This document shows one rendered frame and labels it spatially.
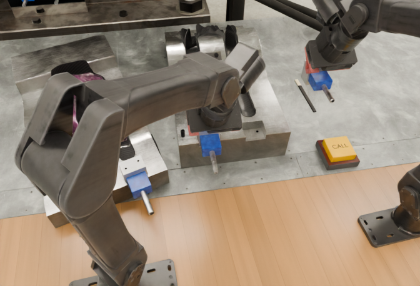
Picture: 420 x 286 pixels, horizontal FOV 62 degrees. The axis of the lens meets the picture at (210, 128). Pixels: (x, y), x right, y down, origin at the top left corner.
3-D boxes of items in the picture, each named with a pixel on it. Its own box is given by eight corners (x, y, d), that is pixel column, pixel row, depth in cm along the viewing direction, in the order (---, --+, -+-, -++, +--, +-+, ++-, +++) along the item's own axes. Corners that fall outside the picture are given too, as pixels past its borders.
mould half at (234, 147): (285, 155, 87) (294, 118, 77) (180, 168, 84) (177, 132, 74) (241, 40, 120) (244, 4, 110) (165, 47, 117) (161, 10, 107)
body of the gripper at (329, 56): (304, 44, 79) (316, 27, 72) (347, 40, 80) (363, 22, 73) (310, 70, 77) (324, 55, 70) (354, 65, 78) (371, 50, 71)
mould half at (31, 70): (169, 182, 81) (165, 153, 73) (55, 228, 74) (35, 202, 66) (111, 63, 111) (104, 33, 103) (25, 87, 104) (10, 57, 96)
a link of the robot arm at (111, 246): (124, 238, 63) (61, 120, 38) (150, 261, 61) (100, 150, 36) (97, 265, 60) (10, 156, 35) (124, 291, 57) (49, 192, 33)
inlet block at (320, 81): (339, 108, 82) (345, 90, 78) (319, 110, 82) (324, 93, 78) (319, 74, 91) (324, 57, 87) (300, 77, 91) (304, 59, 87)
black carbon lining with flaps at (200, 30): (258, 121, 85) (262, 92, 78) (192, 129, 83) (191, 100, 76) (230, 40, 108) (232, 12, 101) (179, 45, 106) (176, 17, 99)
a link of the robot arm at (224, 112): (217, 80, 65) (221, 66, 58) (242, 98, 64) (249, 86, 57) (195, 109, 63) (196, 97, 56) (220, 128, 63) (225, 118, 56)
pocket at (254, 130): (265, 144, 82) (267, 134, 80) (243, 147, 82) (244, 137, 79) (260, 130, 85) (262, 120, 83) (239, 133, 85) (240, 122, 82)
